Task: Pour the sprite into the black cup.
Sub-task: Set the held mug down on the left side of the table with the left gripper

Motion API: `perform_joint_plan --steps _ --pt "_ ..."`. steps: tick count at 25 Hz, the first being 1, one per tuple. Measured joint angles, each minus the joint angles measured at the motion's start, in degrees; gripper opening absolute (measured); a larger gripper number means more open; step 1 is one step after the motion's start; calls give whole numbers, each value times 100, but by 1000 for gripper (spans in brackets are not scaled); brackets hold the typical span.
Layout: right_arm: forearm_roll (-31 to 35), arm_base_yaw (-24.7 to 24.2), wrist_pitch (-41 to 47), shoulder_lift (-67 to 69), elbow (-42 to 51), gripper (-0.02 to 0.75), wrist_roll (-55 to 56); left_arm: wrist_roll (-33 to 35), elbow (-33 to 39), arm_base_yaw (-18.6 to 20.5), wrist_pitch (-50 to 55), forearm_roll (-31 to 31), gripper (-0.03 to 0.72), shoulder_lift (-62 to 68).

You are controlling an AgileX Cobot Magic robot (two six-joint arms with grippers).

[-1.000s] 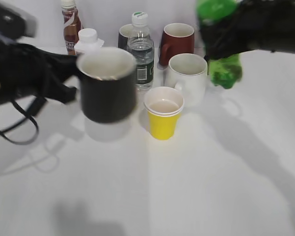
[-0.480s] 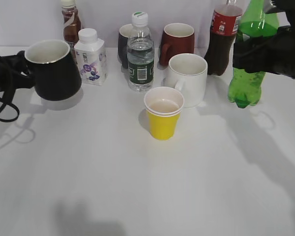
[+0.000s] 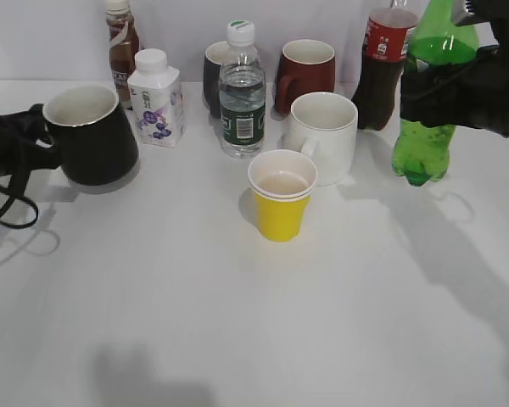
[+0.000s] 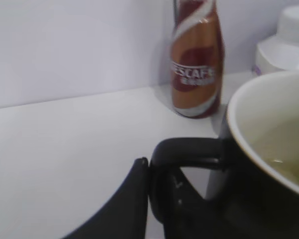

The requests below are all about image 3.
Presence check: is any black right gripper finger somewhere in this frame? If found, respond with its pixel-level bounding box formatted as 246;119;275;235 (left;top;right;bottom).
400;59;478;127

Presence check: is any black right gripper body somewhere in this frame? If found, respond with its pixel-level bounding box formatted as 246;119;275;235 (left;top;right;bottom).
451;1;509;138

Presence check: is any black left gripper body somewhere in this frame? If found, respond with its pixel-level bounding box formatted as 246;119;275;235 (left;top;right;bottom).
0;103;63;177

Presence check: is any green soda bottle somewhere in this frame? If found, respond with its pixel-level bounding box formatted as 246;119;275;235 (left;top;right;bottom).
392;1;478;187

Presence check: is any black mug white interior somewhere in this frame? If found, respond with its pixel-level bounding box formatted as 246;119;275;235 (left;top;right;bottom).
42;85;138;187

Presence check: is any white ceramic mug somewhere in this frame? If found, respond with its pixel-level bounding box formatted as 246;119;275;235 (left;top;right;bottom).
282;92;358;187

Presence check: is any dark red mug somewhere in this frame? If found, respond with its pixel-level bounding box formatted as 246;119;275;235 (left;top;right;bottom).
274;39;335;115

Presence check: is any dark navy mug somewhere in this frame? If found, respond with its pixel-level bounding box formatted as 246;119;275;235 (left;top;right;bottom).
203;41;229;119

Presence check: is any cola bottle red label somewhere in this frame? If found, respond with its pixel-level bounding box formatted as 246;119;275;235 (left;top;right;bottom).
352;1;418;131

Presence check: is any white blueberry yogurt bottle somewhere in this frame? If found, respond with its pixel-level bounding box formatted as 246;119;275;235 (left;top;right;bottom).
127;48;186;148

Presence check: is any brown coffee drink bottle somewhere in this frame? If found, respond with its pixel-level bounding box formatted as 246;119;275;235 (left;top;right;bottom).
104;0;143;109

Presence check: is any yellow paper cup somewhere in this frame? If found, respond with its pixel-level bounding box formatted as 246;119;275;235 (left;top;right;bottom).
247;149;318;243

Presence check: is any clear water bottle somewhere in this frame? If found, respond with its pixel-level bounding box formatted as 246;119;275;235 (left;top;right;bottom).
219;20;266;159

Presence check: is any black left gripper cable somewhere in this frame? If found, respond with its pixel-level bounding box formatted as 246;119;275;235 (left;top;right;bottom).
0;114;40;232

